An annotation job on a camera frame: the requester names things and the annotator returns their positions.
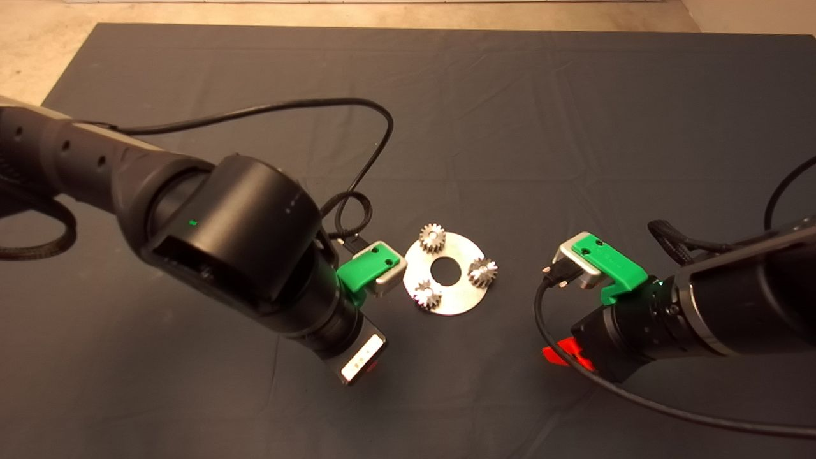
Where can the green left camera mount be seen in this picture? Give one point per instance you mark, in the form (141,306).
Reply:
(363,268)

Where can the silver left camera box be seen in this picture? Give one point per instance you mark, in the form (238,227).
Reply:
(390,277)

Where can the white bevel gear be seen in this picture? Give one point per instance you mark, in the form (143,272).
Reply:
(427,294)

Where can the silver right camera box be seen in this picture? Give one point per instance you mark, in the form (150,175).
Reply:
(574,261)

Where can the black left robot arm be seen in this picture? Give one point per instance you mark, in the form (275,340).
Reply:
(223,236)

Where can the dark grey table cloth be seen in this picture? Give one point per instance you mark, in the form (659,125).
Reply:
(510,115)

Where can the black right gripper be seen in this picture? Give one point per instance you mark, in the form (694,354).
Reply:
(628,331)

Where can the green right camera mount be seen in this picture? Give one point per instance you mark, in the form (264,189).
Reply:
(612,261)

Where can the round metal carrier plate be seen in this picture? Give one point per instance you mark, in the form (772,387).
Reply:
(459,299)

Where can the silver camera box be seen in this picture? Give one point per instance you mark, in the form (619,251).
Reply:
(390,277)
(574,261)

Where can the small steel planetary gear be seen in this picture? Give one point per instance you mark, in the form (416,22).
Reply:
(432,237)
(482,273)

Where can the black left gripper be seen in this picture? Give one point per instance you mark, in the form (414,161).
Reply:
(354,347)

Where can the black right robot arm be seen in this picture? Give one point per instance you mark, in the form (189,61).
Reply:
(746,299)

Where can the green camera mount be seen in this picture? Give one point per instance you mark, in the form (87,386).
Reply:
(363,268)
(612,261)

